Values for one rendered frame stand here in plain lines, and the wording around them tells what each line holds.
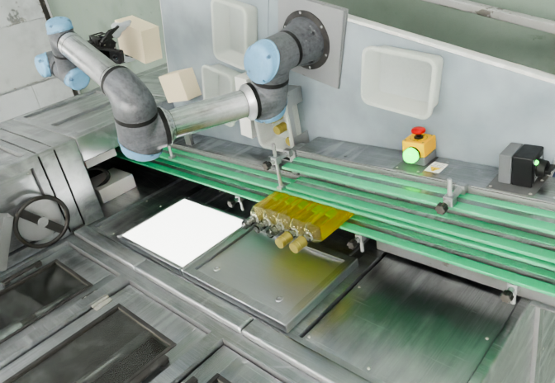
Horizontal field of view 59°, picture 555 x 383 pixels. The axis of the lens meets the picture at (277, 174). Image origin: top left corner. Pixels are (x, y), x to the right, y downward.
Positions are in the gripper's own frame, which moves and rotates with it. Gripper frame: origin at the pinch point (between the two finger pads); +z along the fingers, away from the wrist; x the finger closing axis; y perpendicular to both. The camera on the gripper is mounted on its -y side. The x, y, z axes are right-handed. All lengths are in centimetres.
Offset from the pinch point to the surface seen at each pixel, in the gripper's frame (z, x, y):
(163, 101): 20.3, 39.6, 17.6
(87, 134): -18.3, 40.1, 17.1
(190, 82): 22.3, 23.8, -1.3
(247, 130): 20, 31, -38
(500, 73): 26, -18, -120
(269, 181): 8, 37, -60
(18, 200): -52, 54, 15
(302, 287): -16, 44, -96
